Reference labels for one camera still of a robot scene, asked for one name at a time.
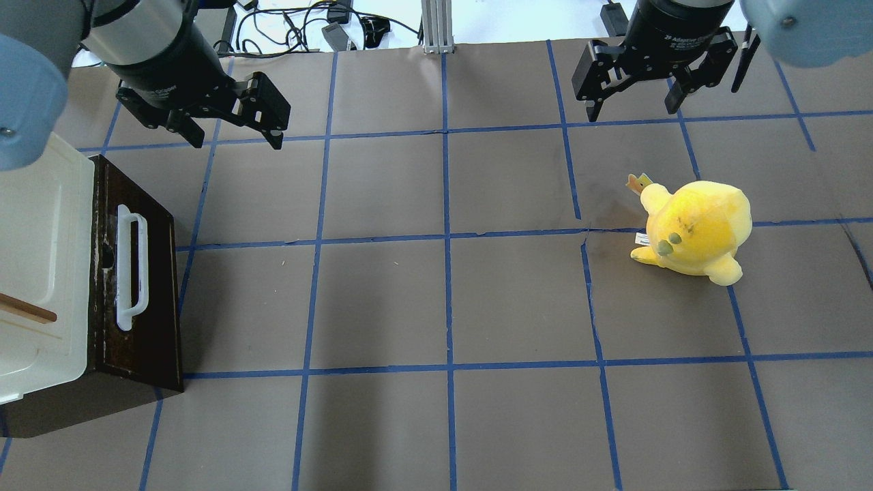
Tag black power adapter cables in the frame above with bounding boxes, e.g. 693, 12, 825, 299
211, 0, 420, 59

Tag dark wooden drawer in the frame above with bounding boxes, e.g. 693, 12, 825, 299
2, 155, 183, 438

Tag cream white cabinet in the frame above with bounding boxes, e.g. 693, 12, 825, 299
1, 134, 95, 404

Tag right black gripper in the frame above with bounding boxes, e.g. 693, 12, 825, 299
572, 1, 738, 123

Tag wooden cabinet top handle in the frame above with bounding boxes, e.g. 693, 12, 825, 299
0, 293, 57, 324

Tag white drawer handle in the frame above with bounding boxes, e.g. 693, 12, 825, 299
115, 204, 150, 332

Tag aluminium frame post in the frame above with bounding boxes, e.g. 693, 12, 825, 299
420, 0, 456, 54

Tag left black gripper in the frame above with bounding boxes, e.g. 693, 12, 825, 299
89, 1, 292, 151

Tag yellow plush dinosaur toy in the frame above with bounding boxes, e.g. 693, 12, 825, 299
627, 174, 754, 286

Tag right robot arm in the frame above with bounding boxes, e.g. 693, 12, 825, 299
572, 1, 872, 122

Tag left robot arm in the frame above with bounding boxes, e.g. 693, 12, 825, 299
1, 1, 292, 170

